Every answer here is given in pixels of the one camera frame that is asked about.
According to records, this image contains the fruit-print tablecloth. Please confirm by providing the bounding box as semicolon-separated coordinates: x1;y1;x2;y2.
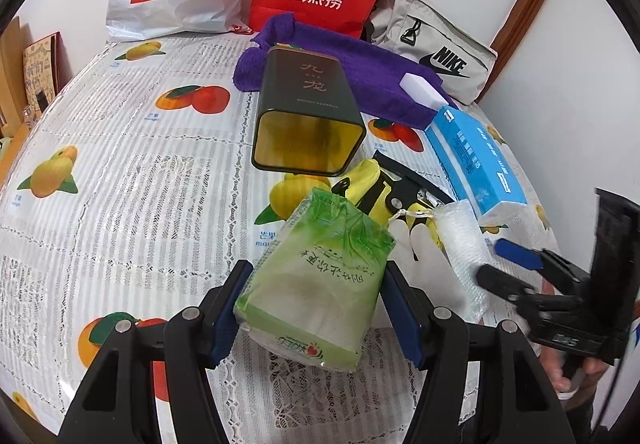
0;32;576;444

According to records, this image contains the dark green tin box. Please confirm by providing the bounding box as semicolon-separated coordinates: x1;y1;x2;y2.
250;44;366;177

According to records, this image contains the green tissue pack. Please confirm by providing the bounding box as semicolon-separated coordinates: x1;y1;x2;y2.
233;188;397;372

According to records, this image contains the yellow black pouch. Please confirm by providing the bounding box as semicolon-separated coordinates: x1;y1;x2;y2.
331;158;442;252

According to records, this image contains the white sponge block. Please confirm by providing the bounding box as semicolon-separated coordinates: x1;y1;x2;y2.
400;73;449;111

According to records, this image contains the bubble wrap sheet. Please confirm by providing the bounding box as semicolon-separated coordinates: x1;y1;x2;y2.
432;201;493;322

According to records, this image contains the brown printed board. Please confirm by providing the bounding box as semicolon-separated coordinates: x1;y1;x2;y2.
22;32;63;110

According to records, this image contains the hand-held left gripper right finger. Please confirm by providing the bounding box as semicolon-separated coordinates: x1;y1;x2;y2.
381;260;573;444

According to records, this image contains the purple towel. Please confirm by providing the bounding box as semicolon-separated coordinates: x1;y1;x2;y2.
234;13;458;130

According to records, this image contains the person's right hand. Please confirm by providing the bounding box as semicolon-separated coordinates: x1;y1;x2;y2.
544;346;616;395

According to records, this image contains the wooden furniture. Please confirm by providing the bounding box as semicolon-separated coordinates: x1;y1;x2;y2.
0;17;31;137

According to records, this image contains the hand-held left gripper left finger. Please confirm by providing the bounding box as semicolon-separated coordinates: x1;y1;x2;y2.
64;260;255;444

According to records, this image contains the blue tissue pack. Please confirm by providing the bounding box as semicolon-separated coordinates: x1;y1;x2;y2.
425;105;531;217

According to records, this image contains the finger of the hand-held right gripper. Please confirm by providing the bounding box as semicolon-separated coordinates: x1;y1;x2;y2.
494;238;547;271
475;264;539;303

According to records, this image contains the grey waist bag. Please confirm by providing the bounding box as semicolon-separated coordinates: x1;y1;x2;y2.
367;0;499;106

